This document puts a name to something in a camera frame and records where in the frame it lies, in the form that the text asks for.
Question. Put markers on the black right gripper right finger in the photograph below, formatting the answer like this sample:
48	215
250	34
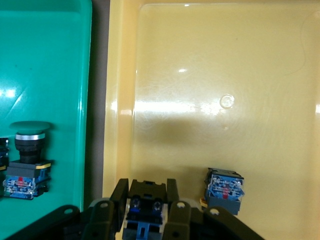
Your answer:
182	225

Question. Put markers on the green plastic tray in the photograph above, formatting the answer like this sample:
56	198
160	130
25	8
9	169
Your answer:
45	62

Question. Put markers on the green mushroom push button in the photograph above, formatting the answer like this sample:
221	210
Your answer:
30	150
3	155

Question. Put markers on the yellow plastic tray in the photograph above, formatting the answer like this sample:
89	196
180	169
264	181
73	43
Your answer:
212	75

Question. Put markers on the yellow mushroom push button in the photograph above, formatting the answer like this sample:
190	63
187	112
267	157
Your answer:
146	197
225	192

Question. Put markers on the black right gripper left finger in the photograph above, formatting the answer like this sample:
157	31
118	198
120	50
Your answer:
100	220

